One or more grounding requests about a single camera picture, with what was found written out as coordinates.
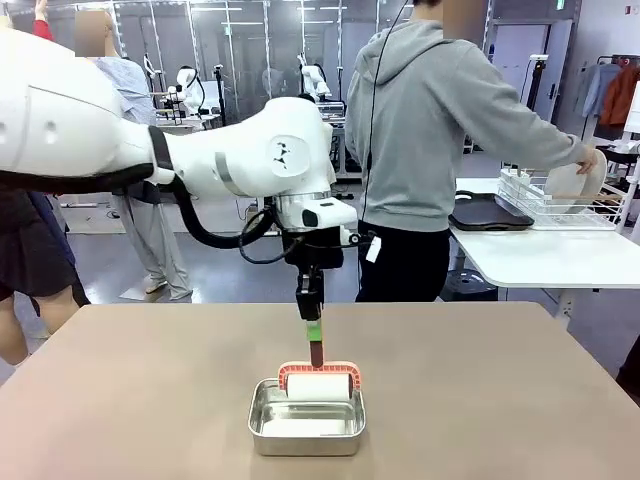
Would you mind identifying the light blue hanging shirt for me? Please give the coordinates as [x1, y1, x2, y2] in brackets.
[574, 62, 621, 119]

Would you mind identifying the person's right hand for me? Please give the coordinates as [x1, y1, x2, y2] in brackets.
[575, 149, 600, 175]

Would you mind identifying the pink lint roller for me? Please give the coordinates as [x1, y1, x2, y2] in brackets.
[277, 339, 364, 403]

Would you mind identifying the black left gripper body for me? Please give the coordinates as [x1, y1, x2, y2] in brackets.
[283, 234, 345, 296]

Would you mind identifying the white side table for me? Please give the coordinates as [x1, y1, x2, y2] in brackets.
[448, 177, 640, 332]

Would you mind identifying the left arm black cable bundle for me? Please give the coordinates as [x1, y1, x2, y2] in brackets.
[0, 162, 307, 265]

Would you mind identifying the rectangular steel container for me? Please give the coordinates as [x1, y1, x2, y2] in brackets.
[247, 377, 368, 458]

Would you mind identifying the person in black skirt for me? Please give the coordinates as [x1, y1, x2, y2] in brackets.
[0, 187, 92, 369]

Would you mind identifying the person's right forearm grey sleeve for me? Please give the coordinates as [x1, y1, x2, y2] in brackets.
[517, 112, 586, 171]

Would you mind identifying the white wire dish rack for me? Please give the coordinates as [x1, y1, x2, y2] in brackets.
[498, 167, 632, 231]

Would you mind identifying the person in grey hoodie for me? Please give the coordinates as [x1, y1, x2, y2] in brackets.
[343, 0, 601, 304]

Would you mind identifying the black tripod stand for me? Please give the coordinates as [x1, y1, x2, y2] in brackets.
[524, 52, 552, 124]

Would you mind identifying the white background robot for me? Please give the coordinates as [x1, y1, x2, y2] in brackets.
[298, 53, 332, 104]
[174, 65, 207, 115]

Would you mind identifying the rust orange hanging jacket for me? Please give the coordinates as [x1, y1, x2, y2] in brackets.
[598, 64, 640, 126]

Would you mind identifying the figure in red jacket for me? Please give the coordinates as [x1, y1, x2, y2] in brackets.
[32, 0, 55, 44]

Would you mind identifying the thin black hanging cable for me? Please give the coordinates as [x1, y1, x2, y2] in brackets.
[360, 0, 417, 236]

